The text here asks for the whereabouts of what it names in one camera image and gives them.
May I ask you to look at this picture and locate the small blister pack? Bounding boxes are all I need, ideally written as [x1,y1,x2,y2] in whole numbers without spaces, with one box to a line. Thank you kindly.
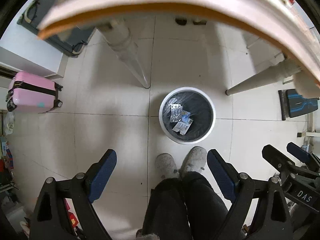
[170,103,183,122]

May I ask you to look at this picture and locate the white labelled packet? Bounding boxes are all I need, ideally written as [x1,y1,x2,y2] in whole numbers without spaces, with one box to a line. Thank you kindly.
[172,121,192,135]

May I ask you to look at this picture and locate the milk carton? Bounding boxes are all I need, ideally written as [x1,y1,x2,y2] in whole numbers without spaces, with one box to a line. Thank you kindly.
[181,110,193,124]

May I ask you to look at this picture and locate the white round trash bin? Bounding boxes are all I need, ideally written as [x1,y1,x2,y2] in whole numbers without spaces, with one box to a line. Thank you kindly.
[158,87,216,145]

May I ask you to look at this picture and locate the blue black board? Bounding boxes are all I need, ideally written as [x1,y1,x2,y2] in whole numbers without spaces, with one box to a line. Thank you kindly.
[278,89,319,121]

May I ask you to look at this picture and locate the person's dark trousers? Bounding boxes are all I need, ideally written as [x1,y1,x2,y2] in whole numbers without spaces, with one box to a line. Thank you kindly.
[140,172,228,239]

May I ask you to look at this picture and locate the right grey slipper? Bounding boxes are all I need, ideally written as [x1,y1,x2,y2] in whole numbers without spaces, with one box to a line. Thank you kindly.
[180,146,207,178]

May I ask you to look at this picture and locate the grey slipper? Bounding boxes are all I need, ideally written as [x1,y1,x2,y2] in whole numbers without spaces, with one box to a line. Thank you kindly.
[155,153,180,180]
[180,146,207,178]

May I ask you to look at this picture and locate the table leg right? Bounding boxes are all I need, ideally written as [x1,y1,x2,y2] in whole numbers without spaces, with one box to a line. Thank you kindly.
[226,59,302,95]

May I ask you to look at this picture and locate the table leg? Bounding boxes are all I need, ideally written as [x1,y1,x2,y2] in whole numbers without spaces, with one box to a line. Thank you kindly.
[226,59,302,95]
[96,19,150,88]

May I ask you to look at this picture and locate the left grey slipper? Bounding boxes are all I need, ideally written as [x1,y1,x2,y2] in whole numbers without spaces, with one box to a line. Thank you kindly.
[155,153,180,180]

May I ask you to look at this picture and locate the pink suitcase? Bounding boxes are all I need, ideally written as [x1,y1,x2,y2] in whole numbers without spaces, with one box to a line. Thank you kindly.
[5,71,63,113]

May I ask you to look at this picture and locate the checkered tablecloth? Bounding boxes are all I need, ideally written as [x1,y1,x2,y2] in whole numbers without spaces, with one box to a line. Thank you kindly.
[39,0,319,83]

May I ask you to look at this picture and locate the dark folded bed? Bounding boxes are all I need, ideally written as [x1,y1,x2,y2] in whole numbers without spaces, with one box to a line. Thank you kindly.
[17,0,95,57]

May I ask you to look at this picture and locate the table leg left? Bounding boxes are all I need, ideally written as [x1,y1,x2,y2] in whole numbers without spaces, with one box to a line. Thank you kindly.
[96,19,150,88]

